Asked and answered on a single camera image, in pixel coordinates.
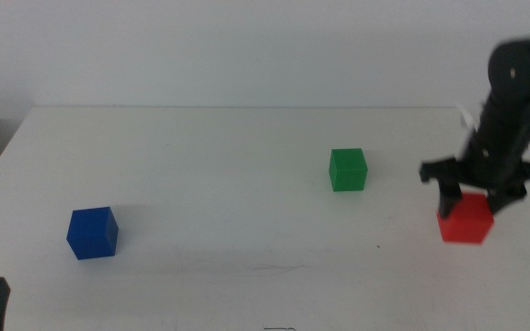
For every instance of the red cube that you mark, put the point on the red cube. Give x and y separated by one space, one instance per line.
466 226

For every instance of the green cube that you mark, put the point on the green cube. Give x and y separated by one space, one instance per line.
348 172

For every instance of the blue cube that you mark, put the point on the blue cube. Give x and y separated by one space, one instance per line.
91 234

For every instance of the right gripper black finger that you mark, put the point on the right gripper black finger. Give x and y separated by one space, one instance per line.
504 197
449 197

